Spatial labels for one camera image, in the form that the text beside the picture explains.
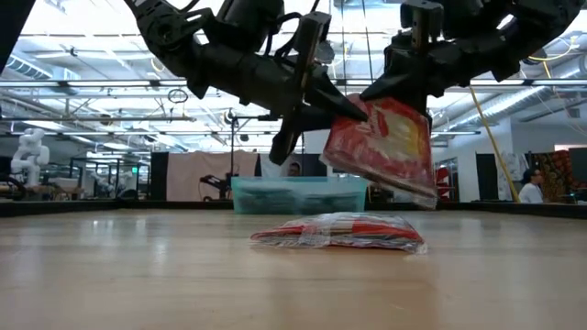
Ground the red patterned cloth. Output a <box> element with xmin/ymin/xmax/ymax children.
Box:
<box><xmin>534</xmin><ymin>149</ymin><xmax>574</xmax><ymax>194</ymax></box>

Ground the red popcorn bag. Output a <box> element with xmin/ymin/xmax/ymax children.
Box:
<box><xmin>319</xmin><ymin>93</ymin><xmax>439</xmax><ymax>211</ymax></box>
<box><xmin>249</xmin><ymin>211</ymin><xmax>428</xmax><ymax>256</ymax></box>

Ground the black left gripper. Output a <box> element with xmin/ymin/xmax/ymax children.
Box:
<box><xmin>187</xmin><ymin>12</ymin><xmax>370</xmax><ymax>167</ymax></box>

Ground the white humanoid robot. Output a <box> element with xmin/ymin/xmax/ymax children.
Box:
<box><xmin>8</xmin><ymin>126</ymin><xmax>51</xmax><ymax>187</ymax></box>

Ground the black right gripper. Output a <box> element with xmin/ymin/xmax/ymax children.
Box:
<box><xmin>359</xmin><ymin>0</ymin><xmax>470</xmax><ymax>116</ymax></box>

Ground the yellow hanging cable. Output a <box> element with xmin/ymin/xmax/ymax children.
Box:
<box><xmin>469</xmin><ymin>85</ymin><xmax>523</xmax><ymax>204</ymax></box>

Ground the teal translucent plastic basket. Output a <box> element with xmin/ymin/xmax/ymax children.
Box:
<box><xmin>230</xmin><ymin>176</ymin><xmax>370</xmax><ymax>215</ymax></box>

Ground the black partition panel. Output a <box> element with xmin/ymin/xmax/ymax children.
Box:
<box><xmin>475</xmin><ymin>153</ymin><xmax>500</xmax><ymax>202</ymax></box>
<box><xmin>150</xmin><ymin>151</ymin><xmax>170</xmax><ymax>202</ymax></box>

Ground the black aluminium table frame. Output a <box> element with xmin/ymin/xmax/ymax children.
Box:
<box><xmin>0</xmin><ymin>200</ymin><xmax>587</xmax><ymax>219</ymax></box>

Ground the wooden background table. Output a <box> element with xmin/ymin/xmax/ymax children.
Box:
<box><xmin>0</xmin><ymin>184</ymin><xmax>86</xmax><ymax>202</ymax></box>

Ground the black rig frame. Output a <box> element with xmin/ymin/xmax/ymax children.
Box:
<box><xmin>230</xmin><ymin>114</ymin><xmax>305</xmax><ymax>202</ymax></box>

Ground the silver ventilation duct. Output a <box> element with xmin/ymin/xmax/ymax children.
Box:
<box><xmin>451</xmin><ymin>86</ymin><xmax>587</xmax><ymax>134</ymax></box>

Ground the beige curtain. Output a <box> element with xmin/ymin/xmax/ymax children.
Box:
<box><xmin>166</xmin><ymin>149</ymin><xmax>260</xmax><ymax>202</ymax></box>

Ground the black hanging cable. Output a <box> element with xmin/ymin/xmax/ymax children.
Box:
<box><xmin>361</xmin><ymin>0</ymin><xmax>373</xmax><ymax>83</ymax></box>

